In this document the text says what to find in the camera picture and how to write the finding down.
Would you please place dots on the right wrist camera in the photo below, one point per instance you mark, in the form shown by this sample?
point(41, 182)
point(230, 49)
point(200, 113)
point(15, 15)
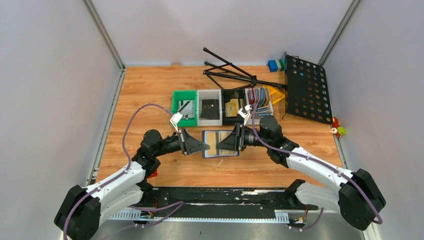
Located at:
point(246, 113)

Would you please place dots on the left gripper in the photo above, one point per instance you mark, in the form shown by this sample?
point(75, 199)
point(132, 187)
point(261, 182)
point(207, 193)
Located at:
point(183, 141)

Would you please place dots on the gold cards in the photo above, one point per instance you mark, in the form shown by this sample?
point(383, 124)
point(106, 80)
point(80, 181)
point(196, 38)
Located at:
point(232, 107)

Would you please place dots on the silver cards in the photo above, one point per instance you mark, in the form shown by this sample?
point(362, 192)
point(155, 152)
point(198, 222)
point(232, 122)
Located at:
point(187, 109)

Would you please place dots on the gold card in holder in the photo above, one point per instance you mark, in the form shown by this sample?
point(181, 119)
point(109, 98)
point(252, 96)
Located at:
point(221, 135)

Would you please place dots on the colourful small toy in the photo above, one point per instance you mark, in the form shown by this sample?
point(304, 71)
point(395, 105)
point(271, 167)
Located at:
point(337, 129)

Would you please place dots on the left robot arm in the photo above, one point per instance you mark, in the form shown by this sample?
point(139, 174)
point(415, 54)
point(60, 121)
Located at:
point(84, 209)

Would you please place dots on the black perforated stand plate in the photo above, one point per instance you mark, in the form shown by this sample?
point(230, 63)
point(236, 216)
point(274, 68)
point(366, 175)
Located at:
point(307, 91)

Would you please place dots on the red toy block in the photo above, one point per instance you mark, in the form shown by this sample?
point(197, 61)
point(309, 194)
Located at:
point(154, 174)

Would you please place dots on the black music stand tripod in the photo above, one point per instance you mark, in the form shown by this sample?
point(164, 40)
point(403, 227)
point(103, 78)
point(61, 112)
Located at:
point(230, 71)

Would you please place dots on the green bin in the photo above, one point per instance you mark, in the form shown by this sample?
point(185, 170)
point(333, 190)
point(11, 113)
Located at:
point(185, 95)

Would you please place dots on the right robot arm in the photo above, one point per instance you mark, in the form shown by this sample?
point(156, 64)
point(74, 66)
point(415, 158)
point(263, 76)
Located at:
point(353, 194)

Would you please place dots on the yellow triangle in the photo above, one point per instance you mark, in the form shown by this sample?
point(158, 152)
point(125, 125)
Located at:
point(275, 95)

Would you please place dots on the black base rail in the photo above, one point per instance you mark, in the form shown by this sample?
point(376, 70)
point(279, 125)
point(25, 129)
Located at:
point(212, 203)

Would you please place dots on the blue green white blocks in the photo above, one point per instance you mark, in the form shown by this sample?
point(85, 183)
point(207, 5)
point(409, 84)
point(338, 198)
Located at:
point(278, 65)

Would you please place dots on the black cards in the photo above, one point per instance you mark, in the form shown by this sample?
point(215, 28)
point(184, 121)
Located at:
point(210, 109)

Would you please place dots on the white bin with card holders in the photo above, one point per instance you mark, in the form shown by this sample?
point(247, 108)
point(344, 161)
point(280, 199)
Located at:
point(261, 97)

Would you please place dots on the white bin with black cards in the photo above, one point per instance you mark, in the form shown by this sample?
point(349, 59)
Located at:
point(209, 94)

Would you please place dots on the blue card holder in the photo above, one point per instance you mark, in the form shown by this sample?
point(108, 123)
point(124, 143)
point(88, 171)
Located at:
point(212, 138)

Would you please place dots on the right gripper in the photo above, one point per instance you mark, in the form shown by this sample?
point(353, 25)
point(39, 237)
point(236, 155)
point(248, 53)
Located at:
point(238, 137)

